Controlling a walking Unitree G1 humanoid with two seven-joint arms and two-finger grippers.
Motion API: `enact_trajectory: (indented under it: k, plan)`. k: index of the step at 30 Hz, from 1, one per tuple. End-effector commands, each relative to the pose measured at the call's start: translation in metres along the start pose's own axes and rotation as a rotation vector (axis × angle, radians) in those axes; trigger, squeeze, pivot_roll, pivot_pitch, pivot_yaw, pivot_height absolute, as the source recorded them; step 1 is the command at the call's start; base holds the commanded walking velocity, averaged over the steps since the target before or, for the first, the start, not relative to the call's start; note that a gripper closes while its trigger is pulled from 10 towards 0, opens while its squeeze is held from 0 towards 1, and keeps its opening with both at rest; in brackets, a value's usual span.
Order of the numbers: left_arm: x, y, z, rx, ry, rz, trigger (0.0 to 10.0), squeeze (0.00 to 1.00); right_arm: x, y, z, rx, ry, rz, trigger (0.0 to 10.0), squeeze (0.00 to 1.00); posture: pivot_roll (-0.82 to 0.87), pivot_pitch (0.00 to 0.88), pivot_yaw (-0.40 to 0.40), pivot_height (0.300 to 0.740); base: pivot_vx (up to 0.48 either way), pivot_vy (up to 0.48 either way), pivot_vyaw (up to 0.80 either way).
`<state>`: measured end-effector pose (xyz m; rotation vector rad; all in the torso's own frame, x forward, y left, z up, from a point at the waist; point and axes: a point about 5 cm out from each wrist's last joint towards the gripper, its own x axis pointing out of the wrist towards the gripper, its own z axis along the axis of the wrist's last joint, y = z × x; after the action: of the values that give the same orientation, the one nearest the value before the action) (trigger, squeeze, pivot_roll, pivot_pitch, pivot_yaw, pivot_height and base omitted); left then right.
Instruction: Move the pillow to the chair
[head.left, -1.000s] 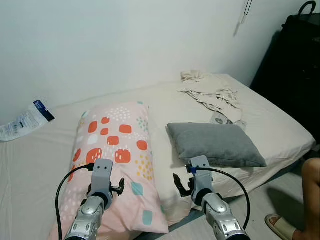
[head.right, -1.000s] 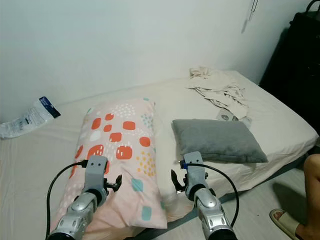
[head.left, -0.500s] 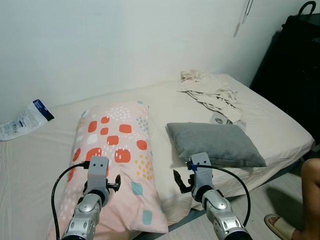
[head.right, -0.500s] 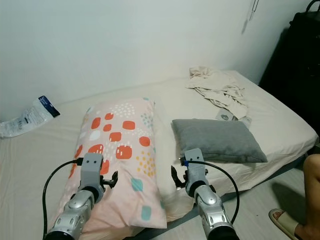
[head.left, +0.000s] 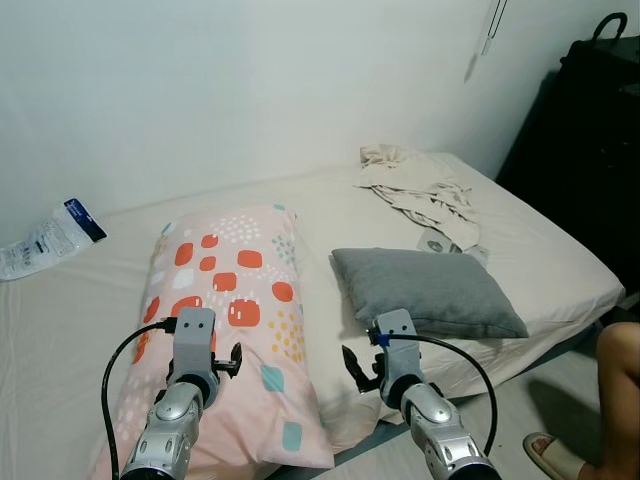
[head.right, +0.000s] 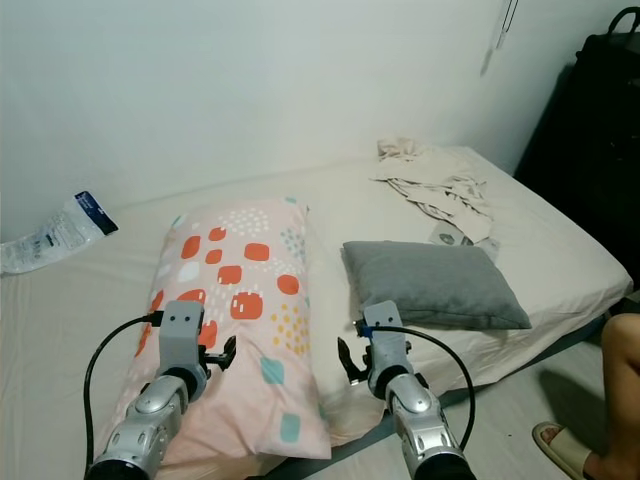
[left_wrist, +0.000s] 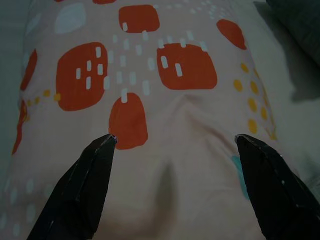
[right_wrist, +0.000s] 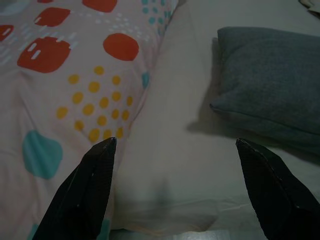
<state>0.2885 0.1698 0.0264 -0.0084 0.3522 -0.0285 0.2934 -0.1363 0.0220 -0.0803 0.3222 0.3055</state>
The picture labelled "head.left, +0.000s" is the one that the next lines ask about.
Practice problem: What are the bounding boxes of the pink patterned pillow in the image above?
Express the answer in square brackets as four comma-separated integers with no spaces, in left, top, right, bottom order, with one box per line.
[88,205,336,479]

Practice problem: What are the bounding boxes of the grey pillow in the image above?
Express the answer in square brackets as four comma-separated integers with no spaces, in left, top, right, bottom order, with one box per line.
[330,247,529,339]

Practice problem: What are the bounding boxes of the blue mattress base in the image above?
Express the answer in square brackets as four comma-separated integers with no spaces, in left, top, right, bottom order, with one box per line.
[335,305,629,471]

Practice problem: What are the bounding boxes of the small grey white packet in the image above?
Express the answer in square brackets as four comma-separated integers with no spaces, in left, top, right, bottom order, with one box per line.
[415,228,491,266]

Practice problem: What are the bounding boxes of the beige crumpled clothes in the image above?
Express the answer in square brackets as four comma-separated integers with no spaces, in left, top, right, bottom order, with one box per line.
[355,143,483,251]

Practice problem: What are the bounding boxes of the beige slipper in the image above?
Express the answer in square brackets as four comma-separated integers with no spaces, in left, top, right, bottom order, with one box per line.
[523,432,591,480]

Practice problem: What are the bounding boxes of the white bed mattress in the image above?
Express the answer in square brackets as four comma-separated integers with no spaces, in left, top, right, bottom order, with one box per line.
[0,150,626,480]

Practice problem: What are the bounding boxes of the blue white plastic package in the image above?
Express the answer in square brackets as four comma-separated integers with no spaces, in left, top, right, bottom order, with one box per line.
[0,197,108,281]

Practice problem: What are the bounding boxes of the person in dark clothes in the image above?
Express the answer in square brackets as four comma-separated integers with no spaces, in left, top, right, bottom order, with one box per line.
[595,322,640,480]

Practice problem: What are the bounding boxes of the black suitcase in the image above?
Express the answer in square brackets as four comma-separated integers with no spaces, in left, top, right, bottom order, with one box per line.
[497,12,640,296]

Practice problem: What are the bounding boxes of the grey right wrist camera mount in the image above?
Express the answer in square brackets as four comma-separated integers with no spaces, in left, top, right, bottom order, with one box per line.
[372,310,421,386]

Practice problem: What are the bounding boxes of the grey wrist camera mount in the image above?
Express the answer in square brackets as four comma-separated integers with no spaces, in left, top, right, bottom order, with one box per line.
[172,307,218,379]
[372,310,421,386]

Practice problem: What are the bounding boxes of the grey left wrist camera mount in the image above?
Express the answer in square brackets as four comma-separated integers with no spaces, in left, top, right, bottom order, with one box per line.
[172,307,218,379]

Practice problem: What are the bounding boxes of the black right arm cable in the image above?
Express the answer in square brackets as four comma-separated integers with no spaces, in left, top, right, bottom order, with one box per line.
[385,332,499,456]

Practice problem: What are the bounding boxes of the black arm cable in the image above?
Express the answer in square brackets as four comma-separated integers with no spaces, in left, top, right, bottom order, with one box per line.
[385,332,499,456]
[100,318,179,480]

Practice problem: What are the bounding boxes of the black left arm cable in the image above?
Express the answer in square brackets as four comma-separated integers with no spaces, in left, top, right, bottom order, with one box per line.
[100,318,179,480]

